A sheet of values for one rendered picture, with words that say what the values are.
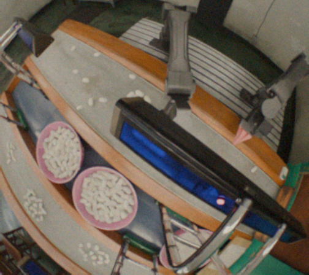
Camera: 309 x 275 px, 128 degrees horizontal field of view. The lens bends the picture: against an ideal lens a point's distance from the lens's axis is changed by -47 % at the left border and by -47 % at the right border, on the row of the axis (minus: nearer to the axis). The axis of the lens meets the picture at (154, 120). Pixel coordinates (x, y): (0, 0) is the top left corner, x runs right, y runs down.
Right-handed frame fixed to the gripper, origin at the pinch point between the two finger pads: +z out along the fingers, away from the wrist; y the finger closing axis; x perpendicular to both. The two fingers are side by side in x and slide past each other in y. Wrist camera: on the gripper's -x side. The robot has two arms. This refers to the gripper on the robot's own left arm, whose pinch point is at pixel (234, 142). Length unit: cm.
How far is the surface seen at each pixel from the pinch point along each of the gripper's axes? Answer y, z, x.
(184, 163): -18.4, -3.4, -35.0
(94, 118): -50, 24, -10
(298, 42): 60, -146, 135
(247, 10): -26, -132, 141
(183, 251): 17, 43, -26
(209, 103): -15.7, -4.0, 10.0
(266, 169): 27.4, 1.2, 6.9
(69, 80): -77, 20, -7
